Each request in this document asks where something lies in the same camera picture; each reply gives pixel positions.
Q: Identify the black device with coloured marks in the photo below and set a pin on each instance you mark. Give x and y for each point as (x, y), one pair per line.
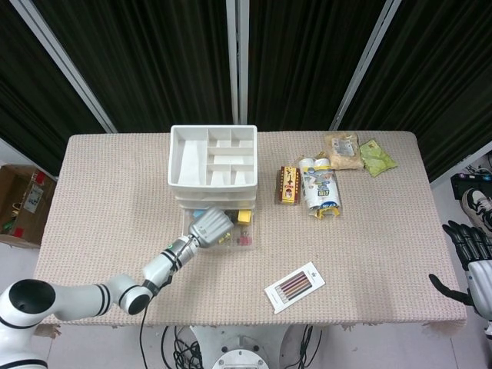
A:
(467, 184)

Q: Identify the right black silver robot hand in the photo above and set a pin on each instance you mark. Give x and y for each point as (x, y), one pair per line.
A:
(478, 276)

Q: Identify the white roll pack blue label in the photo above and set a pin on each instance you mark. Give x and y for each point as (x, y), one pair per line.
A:
(321, 188)

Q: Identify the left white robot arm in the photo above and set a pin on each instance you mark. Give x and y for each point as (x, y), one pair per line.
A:
(84, 298)

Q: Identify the green snack bag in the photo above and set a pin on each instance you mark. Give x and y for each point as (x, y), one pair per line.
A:
(378, 159)

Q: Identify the small light blue item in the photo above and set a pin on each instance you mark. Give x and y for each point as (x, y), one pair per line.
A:
(197, 213)

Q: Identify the red yellow small box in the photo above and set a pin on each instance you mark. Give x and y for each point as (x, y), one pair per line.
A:
(289, 186)

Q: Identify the white box of coloured candles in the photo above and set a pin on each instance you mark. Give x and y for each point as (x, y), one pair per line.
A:
(303, 276)

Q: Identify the beige snack bag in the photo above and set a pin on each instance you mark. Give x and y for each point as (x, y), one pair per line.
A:
(344, 151)

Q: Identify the white plastic drawer unit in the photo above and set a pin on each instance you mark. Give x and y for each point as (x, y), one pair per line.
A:
(192, 161)

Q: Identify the beige waffle tablecloth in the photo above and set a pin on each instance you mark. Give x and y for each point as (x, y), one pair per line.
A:
(115, 215)

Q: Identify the grey metal frame post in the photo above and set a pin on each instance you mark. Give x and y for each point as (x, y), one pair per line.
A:
(365, 65)
(237, 61)
(65, 65)

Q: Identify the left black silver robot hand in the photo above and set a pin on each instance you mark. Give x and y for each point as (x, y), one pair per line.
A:
(211, 228)

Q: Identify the white black sneaker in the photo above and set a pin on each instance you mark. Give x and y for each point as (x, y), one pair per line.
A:
(478, 209)

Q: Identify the black curtain panel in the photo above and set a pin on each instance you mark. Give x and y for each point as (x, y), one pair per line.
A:
(307, 57)
(442, 77)
(153, 57)
(30, 96)

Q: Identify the red binder clips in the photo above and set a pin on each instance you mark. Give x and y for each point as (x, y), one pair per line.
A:
(244, 240)

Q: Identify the brown cardboard box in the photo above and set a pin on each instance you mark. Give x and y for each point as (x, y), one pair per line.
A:
(23, 207)

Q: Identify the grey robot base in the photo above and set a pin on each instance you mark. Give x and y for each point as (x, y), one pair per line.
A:
(242, 346)

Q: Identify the clear drawer with red clips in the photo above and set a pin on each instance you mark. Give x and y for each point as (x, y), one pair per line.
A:
(246, 232)

